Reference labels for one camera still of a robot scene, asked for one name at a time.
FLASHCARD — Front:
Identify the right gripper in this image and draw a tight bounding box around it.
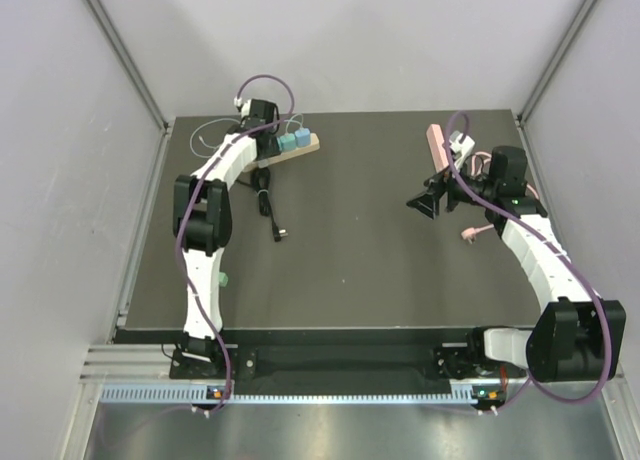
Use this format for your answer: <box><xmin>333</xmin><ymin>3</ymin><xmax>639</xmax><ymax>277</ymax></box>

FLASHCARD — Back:
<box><xmin>407</xmin><ymin>157</ymin><xmax>498</xmax><ymax>220</ymax></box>

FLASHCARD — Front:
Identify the beige wooden power strip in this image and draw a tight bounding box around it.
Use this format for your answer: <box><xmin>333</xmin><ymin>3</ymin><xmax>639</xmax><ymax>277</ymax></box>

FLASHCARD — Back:
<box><xmin>243</xmin><ymin>133</ymin><xmax>320</xmax><ymax>173</ymax></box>

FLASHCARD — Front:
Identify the pink power strip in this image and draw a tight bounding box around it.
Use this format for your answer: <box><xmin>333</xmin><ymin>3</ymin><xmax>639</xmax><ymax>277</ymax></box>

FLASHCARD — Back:
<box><xmin>426</xmin><ymin>124</ymin><xmax>449</xmax><ymax>173</ymax></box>

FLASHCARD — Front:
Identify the green charger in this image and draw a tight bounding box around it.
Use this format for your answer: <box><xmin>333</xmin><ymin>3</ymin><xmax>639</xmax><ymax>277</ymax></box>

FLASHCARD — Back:
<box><xmin>218</xmin><ymin>272</ymin><xmax>229</xmax><ymax>288</ymax></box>

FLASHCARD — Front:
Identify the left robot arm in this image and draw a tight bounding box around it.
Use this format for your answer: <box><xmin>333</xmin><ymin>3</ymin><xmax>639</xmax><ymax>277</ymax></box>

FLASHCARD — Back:
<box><xmin>173</xmin><ymin>99</ymin><xmax>280</xmax><ymax>377</ymax></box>

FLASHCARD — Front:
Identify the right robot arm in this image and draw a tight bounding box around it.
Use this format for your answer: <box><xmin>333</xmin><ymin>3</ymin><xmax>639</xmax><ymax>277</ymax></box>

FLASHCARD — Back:
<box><xmin>407</xmin><ymin>146</ymin><xmax>626</xmax><ymax>383</ymax></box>

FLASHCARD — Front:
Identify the light teal charger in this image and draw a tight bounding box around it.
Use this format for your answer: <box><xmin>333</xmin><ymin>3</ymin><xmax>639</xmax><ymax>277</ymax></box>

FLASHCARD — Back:
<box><xmin>277</xmin><ymin>133</ymin><xmax>297</xmax><ymax>152</ymax></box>

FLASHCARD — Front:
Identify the blue charger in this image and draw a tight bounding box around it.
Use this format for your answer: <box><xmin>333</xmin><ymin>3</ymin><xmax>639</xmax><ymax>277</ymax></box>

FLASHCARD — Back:
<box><xmin>294</xmin><ymin>128</ymin><xmax>311</xmax><ymax>148</ymax></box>

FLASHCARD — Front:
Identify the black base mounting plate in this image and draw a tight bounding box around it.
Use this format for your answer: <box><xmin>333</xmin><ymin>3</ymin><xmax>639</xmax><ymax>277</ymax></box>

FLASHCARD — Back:
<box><xmin>170</xmin><ymin>342</ymin><xmax>511</xmax><ymax>383</ymax></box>

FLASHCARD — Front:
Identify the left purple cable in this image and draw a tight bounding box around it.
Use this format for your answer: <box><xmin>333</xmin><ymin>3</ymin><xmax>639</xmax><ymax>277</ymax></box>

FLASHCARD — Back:
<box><xmin>174</xmin><ymin>73</ymin><xmax>296</xmax><ymax>414</ymax></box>

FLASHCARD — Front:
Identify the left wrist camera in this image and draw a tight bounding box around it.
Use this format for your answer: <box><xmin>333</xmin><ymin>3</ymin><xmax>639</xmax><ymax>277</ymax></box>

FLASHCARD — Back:
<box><xmin>234</xmin><ymin>97</ymin><xmax>251</xmax><ymax>118</ymax></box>

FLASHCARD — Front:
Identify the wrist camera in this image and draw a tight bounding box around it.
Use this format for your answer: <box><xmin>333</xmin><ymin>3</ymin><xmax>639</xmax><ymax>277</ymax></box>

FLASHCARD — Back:
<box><xmin>234</xmin><ymin>97</ymin><xmax>251</xmax><ymax>118</ymax></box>
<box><xmin>449</xmin><ymin>130</ymin><xmax>475</xmax><ymax>164</ymax></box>

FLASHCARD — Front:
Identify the light blue usb cable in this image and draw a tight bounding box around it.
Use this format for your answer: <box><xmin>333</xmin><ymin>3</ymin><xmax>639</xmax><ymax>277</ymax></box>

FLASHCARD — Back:
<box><xmin>189</xmin><ymin>118</ymin><xmax>236</xmax><ymax>159</ymax></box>

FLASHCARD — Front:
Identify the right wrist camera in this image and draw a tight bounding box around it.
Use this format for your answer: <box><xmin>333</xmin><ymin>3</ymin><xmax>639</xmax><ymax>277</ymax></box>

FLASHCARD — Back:
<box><xmin>449</xmin><ymin>130</ymin><xmax>475</xmax><ymax>164</ymax></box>

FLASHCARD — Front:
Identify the pink power cord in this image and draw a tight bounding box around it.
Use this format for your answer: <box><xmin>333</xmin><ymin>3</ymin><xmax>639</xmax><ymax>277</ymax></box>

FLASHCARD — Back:
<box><xmin>459</xmin><ymin>150</ymin><xmax>539</xmax><ymax>242</ymax></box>

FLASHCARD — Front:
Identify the black power cord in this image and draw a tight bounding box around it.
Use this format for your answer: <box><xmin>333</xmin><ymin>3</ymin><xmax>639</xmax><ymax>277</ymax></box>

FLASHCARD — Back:
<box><xmin>234</xmin><ymin>167</ymin><xmax>290</xmax><ymax>243</ymax></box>

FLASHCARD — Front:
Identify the left aluminium frame post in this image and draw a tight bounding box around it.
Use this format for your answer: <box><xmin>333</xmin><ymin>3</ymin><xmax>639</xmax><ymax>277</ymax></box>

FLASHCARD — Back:
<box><xmin>83</xmin><ymin>0</ymin><xmax>169</xmax><ymax>132</ymax></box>

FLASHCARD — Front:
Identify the aluminium frame post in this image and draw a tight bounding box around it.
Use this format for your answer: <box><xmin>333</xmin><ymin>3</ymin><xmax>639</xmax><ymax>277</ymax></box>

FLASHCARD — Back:
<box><xmin>83</xmin><ymin>0</ymin><xmax>169</xmax><ymax>132</ymax></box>
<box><xmin>515</xmin><ymin>0</ymin><xmax>601</xmax><ymax>129</ymax></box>

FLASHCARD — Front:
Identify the right aluminium frame post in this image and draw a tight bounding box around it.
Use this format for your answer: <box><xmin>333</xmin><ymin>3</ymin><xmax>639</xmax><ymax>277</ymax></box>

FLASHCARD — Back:
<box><xmin>515</xmin><ymin>0</ymin><xmax>601</xmax><ymax>129</ymax></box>

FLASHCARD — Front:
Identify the slotted cable duct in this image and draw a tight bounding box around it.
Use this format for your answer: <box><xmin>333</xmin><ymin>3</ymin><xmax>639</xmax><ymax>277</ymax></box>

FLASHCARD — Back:
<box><xmin>100</xmin><ymin>384</ymin><xmax>478</xmax><ymax>405</ymax></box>

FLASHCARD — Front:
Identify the aluminium front rail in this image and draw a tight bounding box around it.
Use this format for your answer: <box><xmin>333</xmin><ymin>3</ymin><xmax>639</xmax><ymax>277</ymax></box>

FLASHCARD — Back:
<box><xmin>79</xmin><ymin>342</ymin><xmax>626</xmax><ymax>386</ymax></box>

